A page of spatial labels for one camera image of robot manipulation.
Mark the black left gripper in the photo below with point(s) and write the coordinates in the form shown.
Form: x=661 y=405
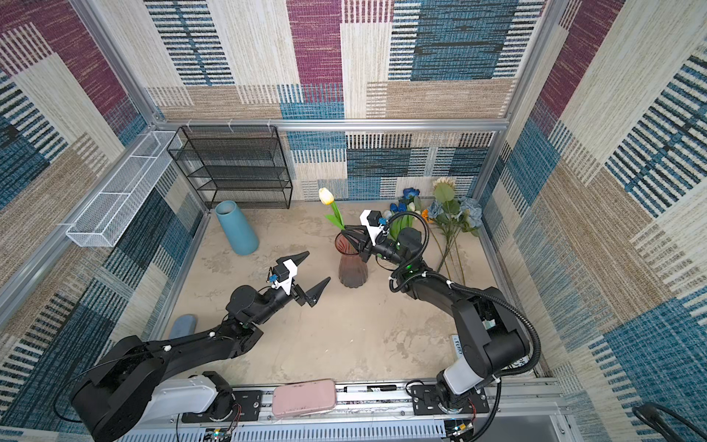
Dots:
x=311 y=295

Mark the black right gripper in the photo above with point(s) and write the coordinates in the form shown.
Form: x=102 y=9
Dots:
x=364 y=247

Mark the red glass vase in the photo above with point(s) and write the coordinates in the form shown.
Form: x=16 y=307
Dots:
x=353 y=271

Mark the yellow artificial tulip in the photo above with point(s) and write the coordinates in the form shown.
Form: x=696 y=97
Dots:
x=327 y=198

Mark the dark blue artificial tulip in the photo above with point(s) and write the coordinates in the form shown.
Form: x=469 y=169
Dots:
x=399 y=207

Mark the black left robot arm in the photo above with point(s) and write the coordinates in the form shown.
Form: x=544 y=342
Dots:
x=138 y=381

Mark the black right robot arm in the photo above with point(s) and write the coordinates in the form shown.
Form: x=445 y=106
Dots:
x=497 y=340

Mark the teal ceramic vase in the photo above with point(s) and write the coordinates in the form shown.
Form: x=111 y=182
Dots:
x=240 y=234

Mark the orange artificial flower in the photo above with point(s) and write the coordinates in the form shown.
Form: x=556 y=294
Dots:
x=425 y=214

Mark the dusty blue rose bunch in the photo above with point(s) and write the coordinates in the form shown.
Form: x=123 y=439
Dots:
x=464 y=212

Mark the pink pencil case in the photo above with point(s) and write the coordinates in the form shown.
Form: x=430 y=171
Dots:
x=309 y=397

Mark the grey blue oval object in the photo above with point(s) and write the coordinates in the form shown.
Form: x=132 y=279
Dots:
x=183 y=326

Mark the treehouse paperback book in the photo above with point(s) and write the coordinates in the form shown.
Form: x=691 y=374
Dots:
x=459 y=352

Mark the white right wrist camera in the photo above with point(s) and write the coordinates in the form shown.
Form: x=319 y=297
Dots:
x=374 y=222

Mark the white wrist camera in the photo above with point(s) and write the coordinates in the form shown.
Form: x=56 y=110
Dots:
x=282 y=276
x=374 y=222

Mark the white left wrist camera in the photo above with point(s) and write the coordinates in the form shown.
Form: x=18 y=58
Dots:
x=282 y=276

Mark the black wire shelf rack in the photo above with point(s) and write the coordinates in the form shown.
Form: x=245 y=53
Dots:
x=244 y=164

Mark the white wire mesh basket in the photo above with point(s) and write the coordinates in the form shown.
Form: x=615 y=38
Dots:
x=102 y=223

